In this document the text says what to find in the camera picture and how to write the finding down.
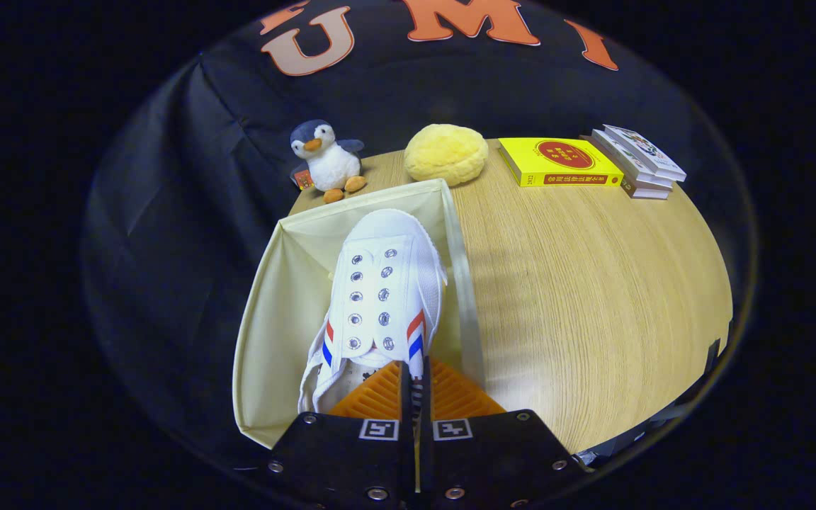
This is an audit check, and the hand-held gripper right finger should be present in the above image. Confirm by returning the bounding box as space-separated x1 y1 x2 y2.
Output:
419 358 589 510

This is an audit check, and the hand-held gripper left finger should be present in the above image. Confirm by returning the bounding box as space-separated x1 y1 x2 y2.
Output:
266 360 416 510

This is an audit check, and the white canvas shoe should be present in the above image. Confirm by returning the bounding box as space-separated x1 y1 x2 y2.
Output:
297 208 448 415

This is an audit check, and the beige fabric storage box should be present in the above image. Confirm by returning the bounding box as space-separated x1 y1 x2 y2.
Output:
232 178 487 451

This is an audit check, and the penguin plush toy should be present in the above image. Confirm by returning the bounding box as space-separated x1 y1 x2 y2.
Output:
289 119 368 205

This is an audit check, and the round yellow plush cushion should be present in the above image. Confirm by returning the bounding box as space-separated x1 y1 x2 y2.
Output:
404 124 489 187

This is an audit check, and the yellow book with red circle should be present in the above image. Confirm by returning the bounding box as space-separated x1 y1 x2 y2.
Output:
497 137 625 188

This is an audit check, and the white paperback book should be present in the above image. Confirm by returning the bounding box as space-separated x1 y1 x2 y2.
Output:
590 128 675 191
579 135 671 200

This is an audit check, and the white floral cover book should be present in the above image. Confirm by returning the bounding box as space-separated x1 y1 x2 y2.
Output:
603 124 687 183

